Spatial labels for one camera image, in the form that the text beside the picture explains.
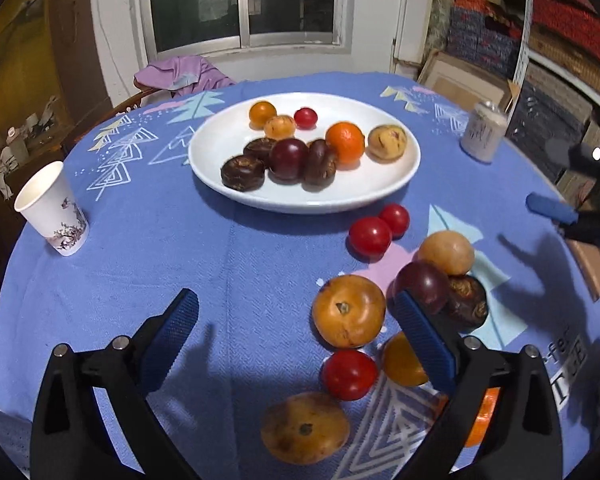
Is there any large orange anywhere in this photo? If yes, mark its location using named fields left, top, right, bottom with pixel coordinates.
left=326, top=121, right=366, bottom=164
left=462, top=387, right=501, bottom=448

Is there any sliding glass window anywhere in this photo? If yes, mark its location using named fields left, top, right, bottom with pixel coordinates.
left=132, top=0, right=361, bottom=58

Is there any blue printed tablecloth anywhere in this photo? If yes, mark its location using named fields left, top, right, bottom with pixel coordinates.
left=0, top=71, right=600, bottom=480

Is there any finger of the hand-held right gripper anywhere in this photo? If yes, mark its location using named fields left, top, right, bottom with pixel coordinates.
left=526, top=192, right=580, bottom=226
left=545, top=137, right=588, bottom=171

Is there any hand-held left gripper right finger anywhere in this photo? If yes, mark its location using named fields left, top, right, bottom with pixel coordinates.
left=393, top=289, right=564, bottom=480

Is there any smooth tan round fruit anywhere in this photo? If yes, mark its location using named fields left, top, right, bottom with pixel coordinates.
left=418, top=230, right=475, bottom=276

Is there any green patterned panel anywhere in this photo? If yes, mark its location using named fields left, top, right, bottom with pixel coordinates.
left=427, top=0, right=453, bottom=51

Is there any stack of patterned fabric boxes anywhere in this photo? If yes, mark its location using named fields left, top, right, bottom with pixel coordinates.
left=447, top=0, right=600, bottom=181

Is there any yellow speckled pear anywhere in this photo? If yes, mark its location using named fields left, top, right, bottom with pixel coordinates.
left=368, top=124, right=408, bottom=162

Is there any white floral paper cup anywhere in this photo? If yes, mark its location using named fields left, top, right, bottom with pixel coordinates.
left=14, top=161, right=89, bottom=257

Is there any wooden glass cabinet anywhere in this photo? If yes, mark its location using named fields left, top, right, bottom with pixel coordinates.
left=0, top=0, right=113, bottom=196

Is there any speckled tan round fruit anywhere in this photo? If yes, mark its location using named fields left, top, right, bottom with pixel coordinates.
left=260, top=392, right=351, bottom=464

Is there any white board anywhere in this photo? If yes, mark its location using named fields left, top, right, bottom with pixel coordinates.
left=391, top=0, right=437, bottom=73

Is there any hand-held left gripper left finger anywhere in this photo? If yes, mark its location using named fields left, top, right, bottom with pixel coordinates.
left=30, top=288, right=200, bottom=480

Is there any small smooth orange-tan fruit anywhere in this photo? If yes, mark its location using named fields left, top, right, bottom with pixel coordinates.
left=249, top=101, right=277, bottom=130

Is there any white metal shelf rack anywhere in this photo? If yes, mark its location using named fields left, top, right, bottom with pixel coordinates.
left=512, top=0, right=600, bottom=116

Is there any white oval plate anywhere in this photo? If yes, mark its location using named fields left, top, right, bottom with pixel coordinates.
left=188, top=92, right=421, bottom=215

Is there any pale beverage can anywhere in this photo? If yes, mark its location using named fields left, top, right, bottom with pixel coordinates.
left=460, top=101, right=508, bottom=164

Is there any orange-tan fruit with stem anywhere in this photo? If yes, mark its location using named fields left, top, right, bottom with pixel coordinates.
left=312, top=275, right=386, bottom=349

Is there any purple garment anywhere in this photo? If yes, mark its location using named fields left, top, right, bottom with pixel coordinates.
left=134, top=55, right=237, bottom=96

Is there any yellow-orange tangerine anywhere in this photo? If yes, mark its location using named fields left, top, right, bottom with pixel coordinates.
left=382, top=332, right=429, bottom=387

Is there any wooden chair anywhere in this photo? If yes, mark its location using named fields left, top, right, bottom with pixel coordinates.
left=62, top=87, right=166, bottom=156

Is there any small speckled orange-tan fruit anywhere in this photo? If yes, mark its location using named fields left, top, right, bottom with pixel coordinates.
left=264, top=115, right=297, bottom=140

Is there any dark purple plum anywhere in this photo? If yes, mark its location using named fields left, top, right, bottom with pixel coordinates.
left=269, top=138, right=310, bottom=183
left=394, top=261, right=451, bottom=315

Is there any dark brown wrinkled fruit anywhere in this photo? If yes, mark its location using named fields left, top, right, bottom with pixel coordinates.
left=243, top=137, right=278, bottom=161
left=302, top=140, right=339, bottom=186
left=447, top=275, right=489, bottom=332
left=221, top=155, right=268, bottom=192

